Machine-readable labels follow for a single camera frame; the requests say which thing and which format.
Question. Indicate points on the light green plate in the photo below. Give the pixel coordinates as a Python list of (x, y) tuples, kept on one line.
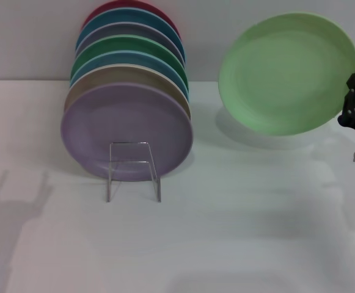
[(287, 73)]

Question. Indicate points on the lilac plate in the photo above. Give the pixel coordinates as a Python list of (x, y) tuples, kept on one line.
[(104, 128)]

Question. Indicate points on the beige plate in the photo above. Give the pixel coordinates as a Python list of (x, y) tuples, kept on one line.
[(119, 74)]

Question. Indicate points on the light blue plate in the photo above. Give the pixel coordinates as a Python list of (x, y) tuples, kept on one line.
[(119, 59)]

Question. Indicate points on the clear acrylic plate rack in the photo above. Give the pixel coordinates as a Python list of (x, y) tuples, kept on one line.
[(157, 188)]

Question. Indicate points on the dark green plate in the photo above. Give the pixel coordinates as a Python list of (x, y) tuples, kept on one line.
[(125, 44)]

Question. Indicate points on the grey purple plate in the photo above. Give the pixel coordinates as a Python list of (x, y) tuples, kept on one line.
[(125, 29)]

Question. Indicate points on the teal plate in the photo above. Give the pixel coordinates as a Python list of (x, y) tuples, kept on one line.
[(128, 16)]

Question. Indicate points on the crimson red plate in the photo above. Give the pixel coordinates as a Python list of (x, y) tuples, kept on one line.
[(116, 4)]

